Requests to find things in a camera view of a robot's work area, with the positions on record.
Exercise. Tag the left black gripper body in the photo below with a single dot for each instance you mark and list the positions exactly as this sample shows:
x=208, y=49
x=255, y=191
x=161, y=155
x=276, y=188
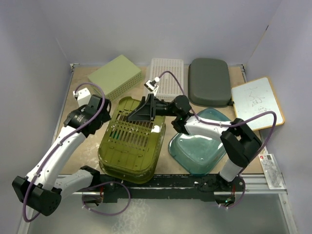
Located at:
x=105, y=118

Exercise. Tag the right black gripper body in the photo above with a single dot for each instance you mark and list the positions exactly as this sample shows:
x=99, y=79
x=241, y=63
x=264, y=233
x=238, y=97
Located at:
x=163, y=109

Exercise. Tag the white perforated plastic basket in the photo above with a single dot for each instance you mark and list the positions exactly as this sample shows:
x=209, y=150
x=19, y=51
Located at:
x=168, y=87

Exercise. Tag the light green small basket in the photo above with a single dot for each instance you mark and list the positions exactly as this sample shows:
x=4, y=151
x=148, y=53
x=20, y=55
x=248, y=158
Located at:
x=116, y=77

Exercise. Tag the olive green plastic tub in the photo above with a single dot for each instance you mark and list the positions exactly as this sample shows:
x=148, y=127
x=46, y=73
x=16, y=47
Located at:
x=130, y=150

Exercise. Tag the grey plastic tub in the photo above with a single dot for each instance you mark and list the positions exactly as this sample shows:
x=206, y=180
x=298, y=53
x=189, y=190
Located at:
x=209, y=82

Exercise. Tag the teal transparent plastic tub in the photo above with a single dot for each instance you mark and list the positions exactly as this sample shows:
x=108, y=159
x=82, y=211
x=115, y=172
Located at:
x=196, y=154

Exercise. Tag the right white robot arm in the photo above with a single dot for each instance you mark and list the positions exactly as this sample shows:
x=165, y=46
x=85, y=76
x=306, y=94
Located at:
x=240, y=142

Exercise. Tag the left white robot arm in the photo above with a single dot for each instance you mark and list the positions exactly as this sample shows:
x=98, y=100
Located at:
x=41, y=189

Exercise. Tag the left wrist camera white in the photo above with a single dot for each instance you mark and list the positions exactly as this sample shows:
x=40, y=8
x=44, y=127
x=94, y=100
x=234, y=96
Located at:
x=82, y=96

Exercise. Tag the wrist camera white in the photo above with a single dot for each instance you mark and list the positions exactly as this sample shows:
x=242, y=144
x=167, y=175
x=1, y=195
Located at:
x=152, y=85
x=82, y=96

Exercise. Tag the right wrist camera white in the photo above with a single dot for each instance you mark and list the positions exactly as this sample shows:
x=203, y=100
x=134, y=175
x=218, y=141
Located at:
x=152, y=85

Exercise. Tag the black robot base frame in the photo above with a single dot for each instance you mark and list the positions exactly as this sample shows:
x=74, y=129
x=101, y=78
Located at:
x=177, y=186

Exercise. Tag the whiteboard with wooden frame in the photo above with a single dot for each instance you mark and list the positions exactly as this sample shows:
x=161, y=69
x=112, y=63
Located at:
x=255, y=97

